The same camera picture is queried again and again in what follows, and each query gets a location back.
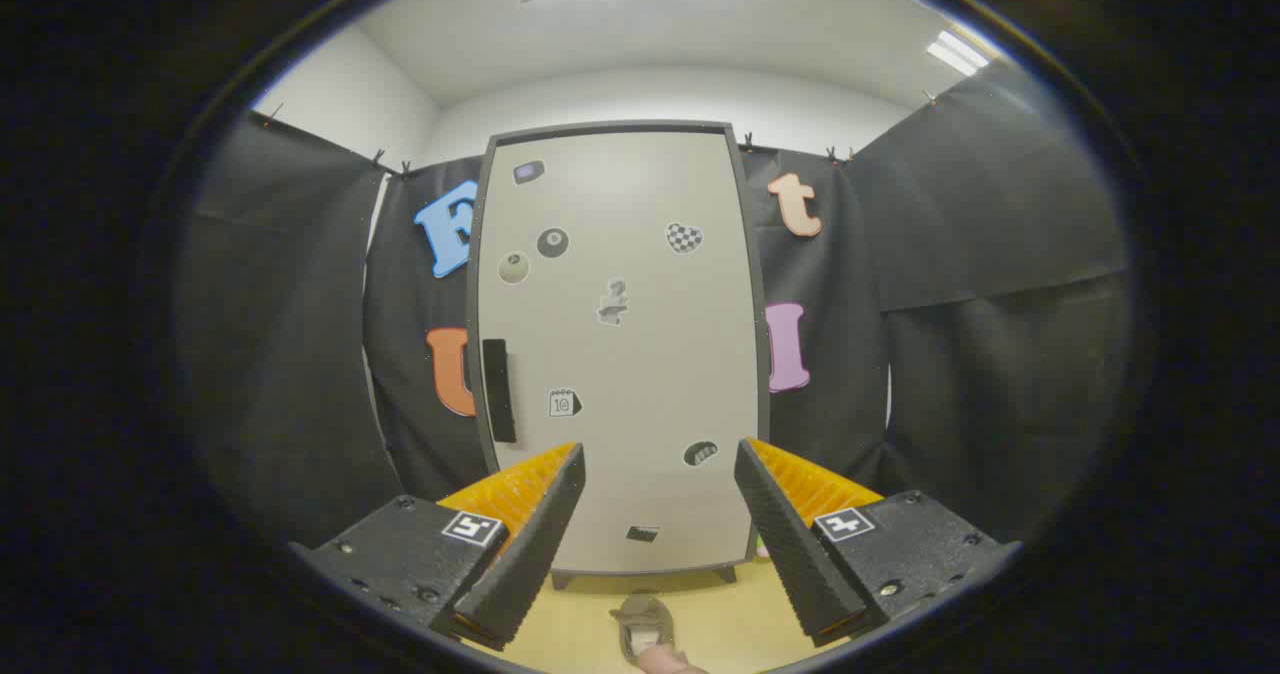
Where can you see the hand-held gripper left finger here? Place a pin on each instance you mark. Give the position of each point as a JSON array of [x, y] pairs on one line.
[[530, 564]]

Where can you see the grey shoe cabinet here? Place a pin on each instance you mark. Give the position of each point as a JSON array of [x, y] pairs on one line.
[[610, 126]]

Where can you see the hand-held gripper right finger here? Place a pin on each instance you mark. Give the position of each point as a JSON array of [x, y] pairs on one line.
[[790, 554]]

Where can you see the brown shoe with bow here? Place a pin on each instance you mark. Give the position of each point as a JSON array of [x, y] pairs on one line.
[[640, 619]]

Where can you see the white shoe cabinet door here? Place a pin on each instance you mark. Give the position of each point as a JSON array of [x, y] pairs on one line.
[[640, 374]]

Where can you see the black backdrop cloth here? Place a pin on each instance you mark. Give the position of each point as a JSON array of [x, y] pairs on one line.
[[1000, 204]]

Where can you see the small ceiling light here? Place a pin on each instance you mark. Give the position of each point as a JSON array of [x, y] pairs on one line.
[[955, 52]]

